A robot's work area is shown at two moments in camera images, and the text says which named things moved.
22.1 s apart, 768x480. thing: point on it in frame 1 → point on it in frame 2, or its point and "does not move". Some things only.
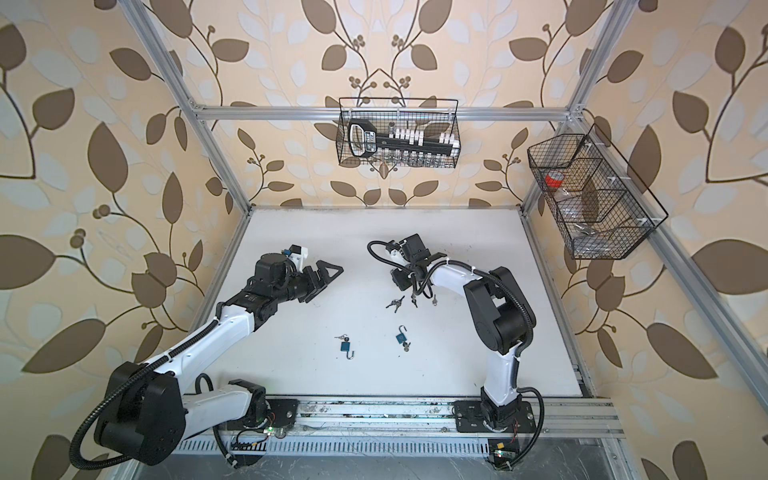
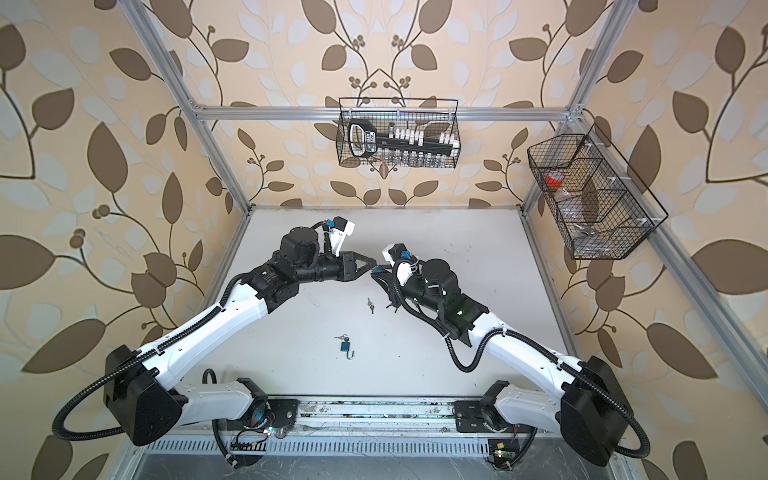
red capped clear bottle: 554,182 does not move
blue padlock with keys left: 345,345 does not move
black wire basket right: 599,205 does not move
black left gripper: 320,275 → 347,268
